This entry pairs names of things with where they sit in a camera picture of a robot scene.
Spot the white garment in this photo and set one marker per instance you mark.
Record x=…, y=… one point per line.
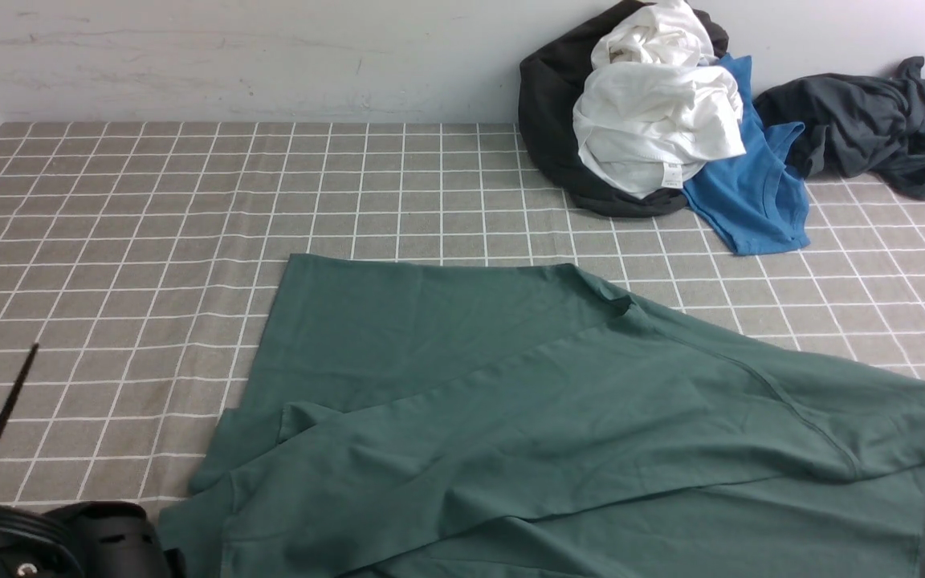
x=656, y=106

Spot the dark grey garment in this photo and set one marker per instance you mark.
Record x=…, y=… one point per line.
x=856, y=124

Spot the blue t-shirt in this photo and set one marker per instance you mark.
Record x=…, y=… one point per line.
x=755, y=202

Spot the green long-sleeved shirt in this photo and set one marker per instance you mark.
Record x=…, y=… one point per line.
x=416, y=421

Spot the black garment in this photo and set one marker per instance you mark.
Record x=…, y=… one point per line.
x=551, y=81

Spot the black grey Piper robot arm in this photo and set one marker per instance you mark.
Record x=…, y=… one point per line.
x=87, y=539

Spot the grey checkered tablecloth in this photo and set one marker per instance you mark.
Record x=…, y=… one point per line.
x=142, y=259

